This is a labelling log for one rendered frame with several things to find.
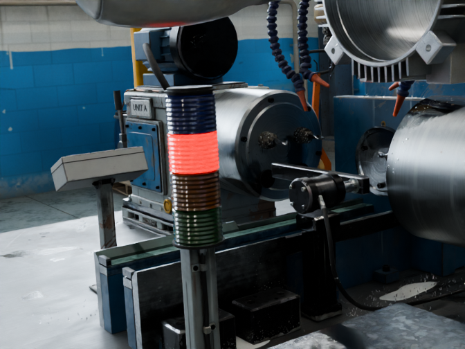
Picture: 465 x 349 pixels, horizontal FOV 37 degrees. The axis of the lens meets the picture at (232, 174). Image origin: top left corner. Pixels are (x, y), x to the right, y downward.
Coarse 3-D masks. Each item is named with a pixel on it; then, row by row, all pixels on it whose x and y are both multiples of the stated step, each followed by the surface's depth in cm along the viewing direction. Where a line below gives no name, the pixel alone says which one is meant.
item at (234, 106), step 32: (224, 96) 163; (256, 96) 154; (288, 96) 156; (224, 128) 154; (256, 128) 152; (288, 128) 157; (320, 128) 164; (224, 160) 154; (256, 160) 153; (288, 160) 158; (256, 192) 154; (288, 192) 160
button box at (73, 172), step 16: (64, 160) 130; (80, 160) 132; (96, 160) 134; (112, 160) 135; (128, 160) 137; (144, 160) 139; (64, 176) 130; (80, 176) 131; (96, 176) 133; (112, 176) 135; (128, 176) 139
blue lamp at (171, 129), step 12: (168, 96) 81; (180, 96) 80; (192, 96) 80; (204, 96) 80; (168, 108) 81; (180, 108) 80; (192, 108) 80; (204, 108) 80; (168, 120) 82; (180, 120) 80; (192, 120) 80; (204, 120) 81; (216, 120) 82; (168, 132) 82; (180, 132) 81; (192, 132) 80; (204, 132) 81
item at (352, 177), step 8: (272, 168) 141; (280, 168) 139; (288, 168) 137; (296, 168) 135; (304, 168) 133; (312, 168) 133; (272, 176) 142; (280, 176) 140; (288, 176) 138; (296, 176) 135; (304, 176) 133; (312, 176) 132; (344, 176) 125; (352, 176) 123; (360, 176) 123; (360, 184) 121; (368, 184) 122; (352, 192) 123; (360, 192) 122; (368, 192) 122
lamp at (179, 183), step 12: (180, 180) 82; (192, 180) 81; (204, 180) 82; (216, 180) 83; (180, 192) 82; (192, 192) 82; (204, 192) 82; (216, 192) 83; (180, 204) 82; (192, 204) 82; (204, 204) 82; (216, 204) 83
